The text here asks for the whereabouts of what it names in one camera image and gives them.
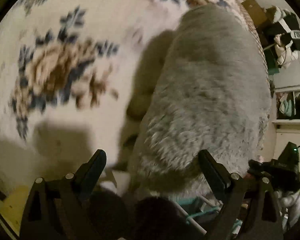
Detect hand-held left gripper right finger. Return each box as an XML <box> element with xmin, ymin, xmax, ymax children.
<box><xmin>198</xmin><ymin>149</ymin><xmax>284</xmax><ymax>240</ymax></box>

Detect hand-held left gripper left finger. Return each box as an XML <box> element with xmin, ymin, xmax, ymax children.
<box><xmin>19</xmin><ymin>149</ymin><xmax>107</xmax><ymax>240</ymax></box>

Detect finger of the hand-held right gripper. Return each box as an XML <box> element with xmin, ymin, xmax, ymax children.
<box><xmin>247</xmin><ymin>159</ymin><xmax>268</xmax><ymax>178</ymax></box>

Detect grey fleece pants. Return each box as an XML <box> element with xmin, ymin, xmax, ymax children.
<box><xmin>129</xmin><ymin>4</ymin><xmax>272</xmax><ymax>198</ymax></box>

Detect person's right forearm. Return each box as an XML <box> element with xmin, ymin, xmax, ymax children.
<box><xmin>275</xmin><ymin>189</ymin><xmax>300</xmax><ymax>232</ymax></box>

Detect teal drying rack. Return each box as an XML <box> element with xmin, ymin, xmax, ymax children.
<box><xmin>174</xmin><ymin>194</ymin><xmax>243</xmax><ymax>233</ymax></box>

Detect person's left leg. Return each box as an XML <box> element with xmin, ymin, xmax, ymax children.
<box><xmin>89</xmin><ymin>191</ymin><xmax>132</xmax><ymax>240</ymax></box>

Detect person's leg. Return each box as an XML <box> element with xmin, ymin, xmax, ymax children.
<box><xmin>89</xmin><ymin>191</ymin><xmax>132</xmax><ymax>240</ymax></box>
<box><xmin>132</xmin><ymin>195</ymin><xmax>192</xmax><ymax>240</ymax></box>

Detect white wardrobe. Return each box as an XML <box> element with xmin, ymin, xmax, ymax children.
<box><xmin>272</xmin><ymin>27</ymin><xmax>300</xmax><ymax>161</ymax></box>

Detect person's right leg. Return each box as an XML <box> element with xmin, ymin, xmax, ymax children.
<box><xmin>132</xmin><ymin>195</ymin><xmax>192</xmax><ymax>240</ymax></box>

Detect white puffy jacket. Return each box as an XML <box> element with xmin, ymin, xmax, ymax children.
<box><xmin>274</xmin><ymin>34</ymin><xmax>300</xmax><ymax>68</ymax></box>

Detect floral bed sheet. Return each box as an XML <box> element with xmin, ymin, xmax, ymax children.
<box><xmin>0</xmin><ymin>0</ymin><xmax>269</xmax><ymax>193</ymax></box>

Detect large cardboard box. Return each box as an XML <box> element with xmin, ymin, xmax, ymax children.
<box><xmin>241</xmin><ymin>0</ymin><xmax>268</xmax><ymax>27</ymax></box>

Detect metal frame chair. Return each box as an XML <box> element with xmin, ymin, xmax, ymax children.
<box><xmin>262</xmin><ymin>44</ymin><xmax>282</xmax><ymax>76</ymax></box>

